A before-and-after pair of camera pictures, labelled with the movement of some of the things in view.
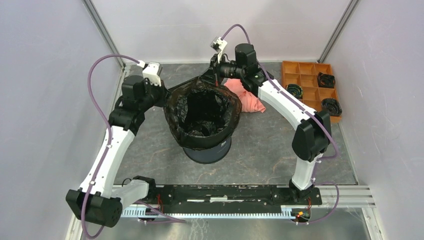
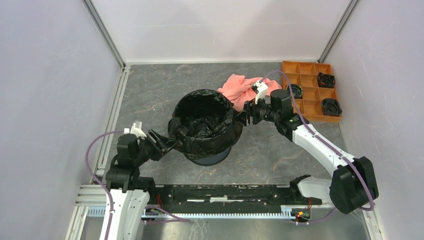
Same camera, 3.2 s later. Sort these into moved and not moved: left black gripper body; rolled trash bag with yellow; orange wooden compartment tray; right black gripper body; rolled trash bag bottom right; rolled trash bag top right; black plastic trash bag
Moved: right black gripper body; black plastic trash bag; left black gripper body
Not moved: rolled trash bag with yellow; rolled trash bag top right; orange wooden compartment tray; rolled trash bag bottom right
